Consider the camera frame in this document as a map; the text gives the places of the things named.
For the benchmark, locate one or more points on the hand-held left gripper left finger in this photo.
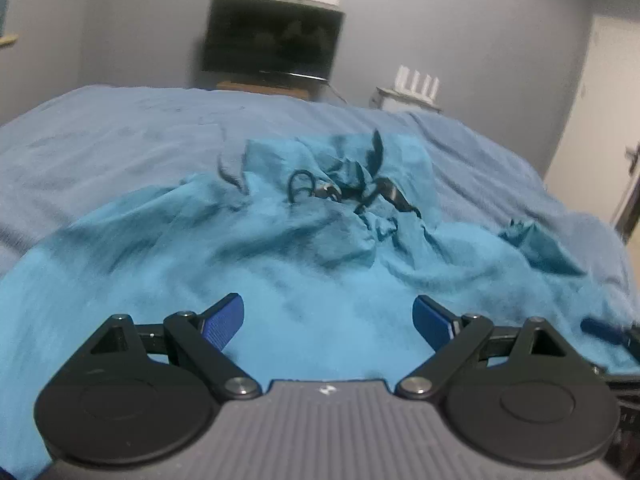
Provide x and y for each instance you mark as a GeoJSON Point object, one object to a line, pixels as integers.
{"type": "Point", "coordinates": [225, 321]}

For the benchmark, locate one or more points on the white door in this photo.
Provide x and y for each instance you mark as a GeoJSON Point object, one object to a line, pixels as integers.
{"type": "Point", "coordinates": [595, 110]}

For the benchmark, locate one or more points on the white box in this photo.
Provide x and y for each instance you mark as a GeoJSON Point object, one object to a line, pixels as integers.
{"type": "Point", "coordinates": [395, 100]}

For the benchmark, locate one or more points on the wooden television stand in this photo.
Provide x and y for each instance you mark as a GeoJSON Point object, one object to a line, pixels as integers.
{"type": "Point", "coordinates": [265, 89]}

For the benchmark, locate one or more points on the blue bed blanket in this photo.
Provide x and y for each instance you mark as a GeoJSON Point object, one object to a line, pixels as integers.
{"type": "Point", "coordinates": [125, 130]}

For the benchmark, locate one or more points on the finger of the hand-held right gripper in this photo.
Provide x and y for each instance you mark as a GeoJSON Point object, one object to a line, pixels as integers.
{"type": "Point", "coordinates": [602, 329]}

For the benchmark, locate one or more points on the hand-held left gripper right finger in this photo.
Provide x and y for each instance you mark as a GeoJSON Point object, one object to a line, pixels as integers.
{"type": "Point", "coordinates": [431, 321]}

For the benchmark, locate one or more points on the white router with antennas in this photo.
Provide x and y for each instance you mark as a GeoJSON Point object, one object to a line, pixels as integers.
{"type": "Point", "coordinates": [417, 85]}

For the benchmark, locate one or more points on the wooden windowsill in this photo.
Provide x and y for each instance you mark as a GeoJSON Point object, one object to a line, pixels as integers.
{"type": "Point", "coordinates": [7, 40]}

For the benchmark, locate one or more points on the teal zip jacket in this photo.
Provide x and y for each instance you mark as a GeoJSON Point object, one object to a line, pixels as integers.
{"type": "Point", "coordinates": [300, 270]}

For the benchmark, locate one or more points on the black flat television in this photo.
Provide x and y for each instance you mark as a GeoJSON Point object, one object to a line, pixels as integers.
{"type": "Point", "coordinates": [272, 35]}

